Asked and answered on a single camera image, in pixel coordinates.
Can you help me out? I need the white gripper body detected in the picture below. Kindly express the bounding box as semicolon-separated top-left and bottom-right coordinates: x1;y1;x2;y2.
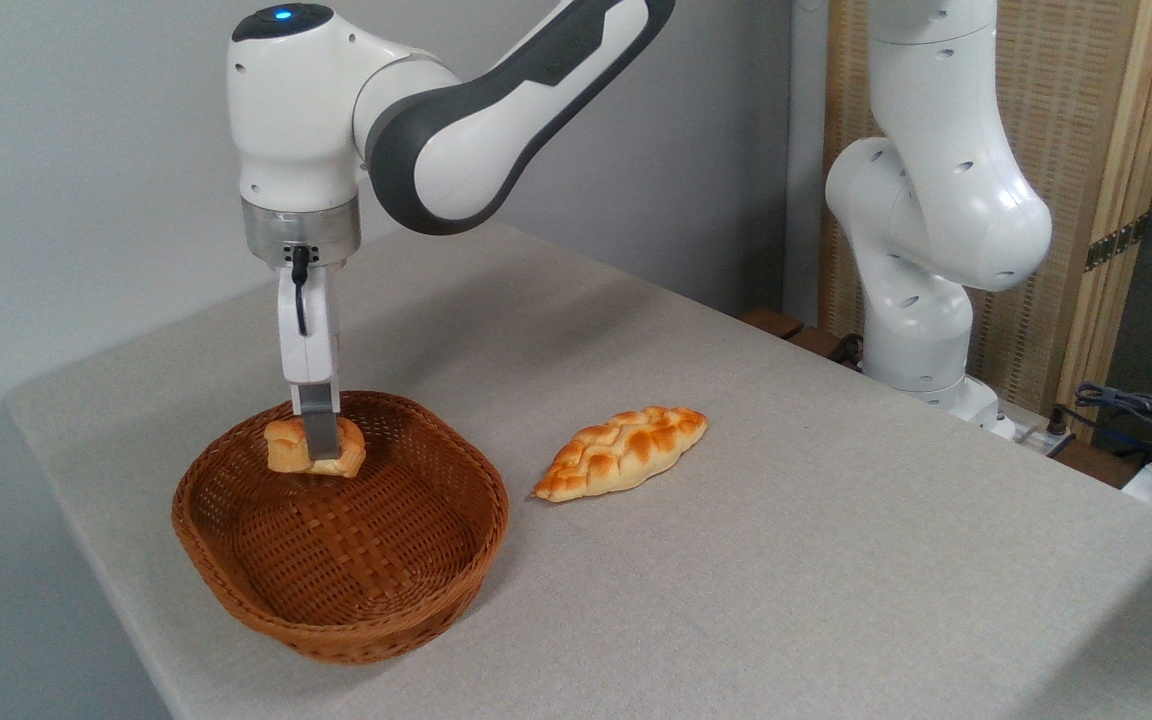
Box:
276;264;343;387

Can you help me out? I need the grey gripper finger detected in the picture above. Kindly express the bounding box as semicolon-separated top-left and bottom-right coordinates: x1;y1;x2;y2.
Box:
298;383;343;462

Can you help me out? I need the round bread roll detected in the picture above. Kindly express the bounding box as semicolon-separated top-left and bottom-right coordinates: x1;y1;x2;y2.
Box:
264;415;367;478

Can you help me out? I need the brown wicker basket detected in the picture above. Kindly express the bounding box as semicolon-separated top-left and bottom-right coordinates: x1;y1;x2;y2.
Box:
172;390;510;666

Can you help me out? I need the braided bread loaf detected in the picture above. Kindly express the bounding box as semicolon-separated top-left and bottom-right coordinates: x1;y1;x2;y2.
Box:
533;405;709;503

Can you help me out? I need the brown wooden block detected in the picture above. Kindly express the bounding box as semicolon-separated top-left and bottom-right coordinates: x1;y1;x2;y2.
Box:
741;308;805;341
786;328;849;363

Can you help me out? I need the grey tablecloth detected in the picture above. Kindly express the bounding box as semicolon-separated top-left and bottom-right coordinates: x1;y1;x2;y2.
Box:
4;222;1152;720

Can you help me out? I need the brass screen hinge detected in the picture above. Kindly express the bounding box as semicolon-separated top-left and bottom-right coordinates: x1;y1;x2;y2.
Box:
1084;214;1150;273

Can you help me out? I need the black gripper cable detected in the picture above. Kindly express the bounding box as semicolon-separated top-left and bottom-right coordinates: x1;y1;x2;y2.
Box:
290;245;313;337

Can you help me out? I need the blue grey cable bundle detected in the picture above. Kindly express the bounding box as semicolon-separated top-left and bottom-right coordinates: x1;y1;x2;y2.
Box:
1056;380;1152;471

